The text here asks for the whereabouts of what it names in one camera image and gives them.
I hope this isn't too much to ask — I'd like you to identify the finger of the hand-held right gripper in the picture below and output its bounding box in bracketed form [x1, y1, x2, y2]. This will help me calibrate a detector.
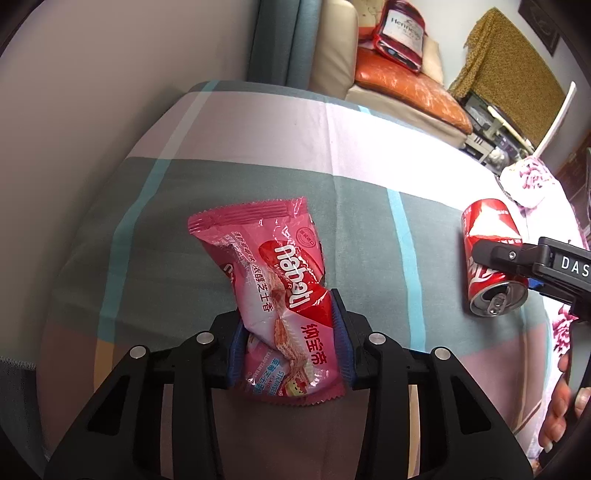
[471, 237, 542, 278]

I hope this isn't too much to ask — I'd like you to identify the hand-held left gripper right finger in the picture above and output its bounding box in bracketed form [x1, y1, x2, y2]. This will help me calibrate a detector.
[329, 288, 536, 480]

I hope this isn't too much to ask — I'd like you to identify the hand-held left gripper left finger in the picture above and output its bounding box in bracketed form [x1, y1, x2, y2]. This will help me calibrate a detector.
[44, 311, 245, 480]

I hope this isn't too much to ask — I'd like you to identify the red soda can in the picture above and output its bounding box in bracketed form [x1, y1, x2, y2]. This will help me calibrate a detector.
[461, 198, 529, 318]

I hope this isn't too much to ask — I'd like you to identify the pink wafer snack packet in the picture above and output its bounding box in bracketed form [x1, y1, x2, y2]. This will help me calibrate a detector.
[187, 197, 347, 404]

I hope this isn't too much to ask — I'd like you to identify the person's right hand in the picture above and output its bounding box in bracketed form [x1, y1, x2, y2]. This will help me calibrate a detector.
[538, 352, 580, 453]

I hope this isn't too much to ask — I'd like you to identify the pink floral blanket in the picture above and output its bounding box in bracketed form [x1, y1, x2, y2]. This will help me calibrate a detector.
[501, 157, 591, 439]

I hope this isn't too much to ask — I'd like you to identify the dark low shelf unit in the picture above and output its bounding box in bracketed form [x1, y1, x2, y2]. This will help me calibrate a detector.
[462, 92, 536, 167]

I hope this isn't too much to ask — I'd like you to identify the white pole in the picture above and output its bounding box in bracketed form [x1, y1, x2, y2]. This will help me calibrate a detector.
[533, 82, 578, 158]

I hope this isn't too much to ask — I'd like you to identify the yellow patterned cloth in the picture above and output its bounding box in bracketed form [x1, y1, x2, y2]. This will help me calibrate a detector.
[449, 8, 568, 148]

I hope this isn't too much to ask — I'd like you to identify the orange seat cushion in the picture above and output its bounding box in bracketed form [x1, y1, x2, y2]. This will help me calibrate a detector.
[355, 48, 474, 134]

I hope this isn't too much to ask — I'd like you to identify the beige sofa orange cushion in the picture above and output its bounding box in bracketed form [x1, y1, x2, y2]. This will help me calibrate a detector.
[310, 0, 474, 148]

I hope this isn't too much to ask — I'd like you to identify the cream printed pillow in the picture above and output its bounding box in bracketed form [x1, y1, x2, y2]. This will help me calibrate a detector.
[356, 0, 391, 42]

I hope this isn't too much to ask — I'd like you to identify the grey blue curtain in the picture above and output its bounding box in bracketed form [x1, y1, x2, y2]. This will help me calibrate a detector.
[247, 0, 324, 88]

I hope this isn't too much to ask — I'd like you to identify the dark framed wall picture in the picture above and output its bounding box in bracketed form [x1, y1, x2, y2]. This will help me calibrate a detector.
[519, 0, 561, 56]

